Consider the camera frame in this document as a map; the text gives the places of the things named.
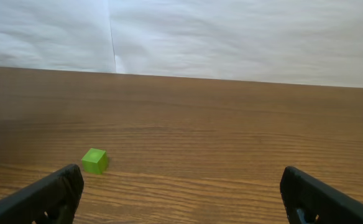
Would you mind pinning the green cube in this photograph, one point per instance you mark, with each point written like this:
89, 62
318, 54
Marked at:
94, 161

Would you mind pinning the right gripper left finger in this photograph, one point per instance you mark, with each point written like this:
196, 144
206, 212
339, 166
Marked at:
44, 199

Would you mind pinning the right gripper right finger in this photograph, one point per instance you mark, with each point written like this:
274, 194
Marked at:
318, 202

